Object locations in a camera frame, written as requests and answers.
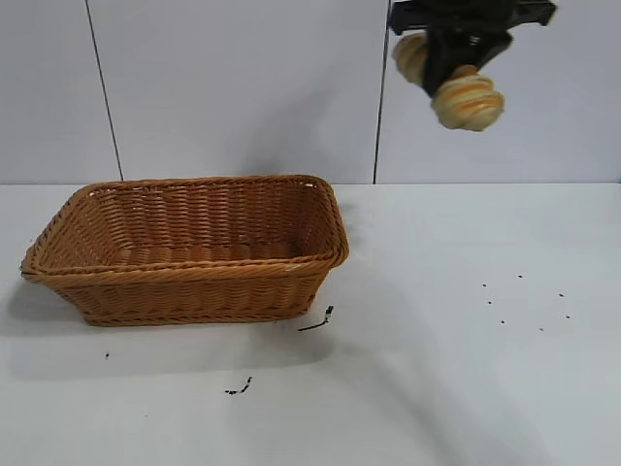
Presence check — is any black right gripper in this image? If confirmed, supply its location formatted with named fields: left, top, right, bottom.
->
left=390, top=0, right=558, bottom=97

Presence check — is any brown woven wicker basket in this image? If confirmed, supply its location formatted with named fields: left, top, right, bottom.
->
left=19, top=174, right=351, bottom=327

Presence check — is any long twisted striped bread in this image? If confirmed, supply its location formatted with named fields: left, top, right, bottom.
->
left=391, top=32, right=507, bottom=133

